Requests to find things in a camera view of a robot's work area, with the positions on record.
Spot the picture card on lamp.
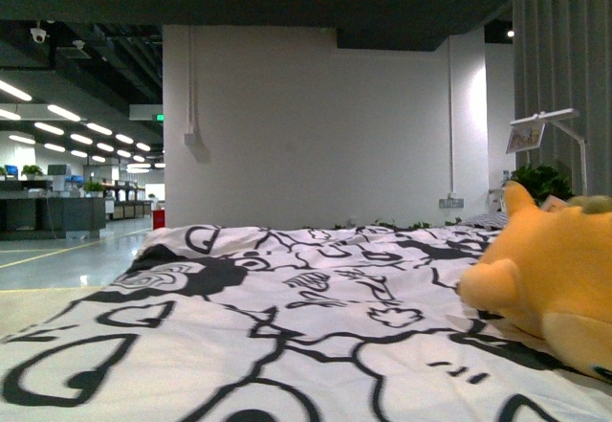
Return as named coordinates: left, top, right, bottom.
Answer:
left=506, top=123, right=545, bottom=154

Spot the red bin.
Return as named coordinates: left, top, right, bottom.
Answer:
left=152, top=210, right=165, bottom=230

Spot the white security camera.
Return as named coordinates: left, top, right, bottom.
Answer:
left=30, top=21, right=50, bottom=44

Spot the wall power outlet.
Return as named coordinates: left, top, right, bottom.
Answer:
left=438, top=198, right=465, bottom=210

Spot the white desk lamp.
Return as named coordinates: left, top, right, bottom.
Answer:
left=510, top=108, right=589, bottom=195

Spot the green potted plant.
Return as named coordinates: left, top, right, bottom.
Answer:
left=511, top=165, right=573, bottom=205

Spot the striped pillow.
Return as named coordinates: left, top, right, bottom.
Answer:
left=462, top=211, right=508, bottom=229

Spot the black and white duvet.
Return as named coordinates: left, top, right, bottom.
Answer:
left=1, top=225, right=611, bottom=421

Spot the grey curtain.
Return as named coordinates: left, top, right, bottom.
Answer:
left=513, top=0, right=611, bottom=195

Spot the yellow plush toy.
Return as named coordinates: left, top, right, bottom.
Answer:
left=458, top=181, right=611, bottom=382

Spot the dark office counter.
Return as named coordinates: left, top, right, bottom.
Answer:
left=1, top=180, right=106, bottom=241

